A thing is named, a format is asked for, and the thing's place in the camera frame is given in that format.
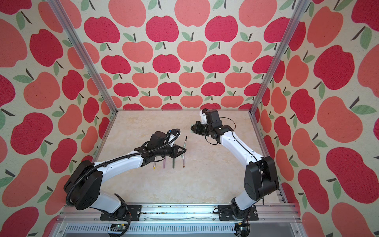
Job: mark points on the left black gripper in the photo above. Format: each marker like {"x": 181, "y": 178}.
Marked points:
{"x": 175, "y": 152}

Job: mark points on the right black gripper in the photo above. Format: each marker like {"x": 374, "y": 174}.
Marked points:
{"x": 195, "y": 127}

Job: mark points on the grey-green pen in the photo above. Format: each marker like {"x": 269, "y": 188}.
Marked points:
{"x": 185, "y": 143}

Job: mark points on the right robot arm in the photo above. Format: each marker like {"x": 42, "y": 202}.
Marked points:
{"x": 260, "y": 172}

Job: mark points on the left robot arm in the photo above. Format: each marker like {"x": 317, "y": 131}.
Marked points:
{"x": 83, "y": 189}

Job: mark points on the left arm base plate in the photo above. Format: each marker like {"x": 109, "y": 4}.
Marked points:
{"x": 130, "y": 212}

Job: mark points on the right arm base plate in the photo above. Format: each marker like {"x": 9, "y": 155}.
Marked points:
{"x": 233, "y": 213}

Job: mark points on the aluminium front rail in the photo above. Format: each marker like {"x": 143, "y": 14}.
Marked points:
{"x": 182, "y": 220}

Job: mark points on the right aluminium corner post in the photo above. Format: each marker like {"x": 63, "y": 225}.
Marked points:
{"x": 282, "y": 47}

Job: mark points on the aluminium corner post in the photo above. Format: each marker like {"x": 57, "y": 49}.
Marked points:
{"x": 282, "y": 47}
{"x": 65, "y": 22}

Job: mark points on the left aluminium corner post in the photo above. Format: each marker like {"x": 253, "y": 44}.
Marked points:
{"x": 65, "y": 22}

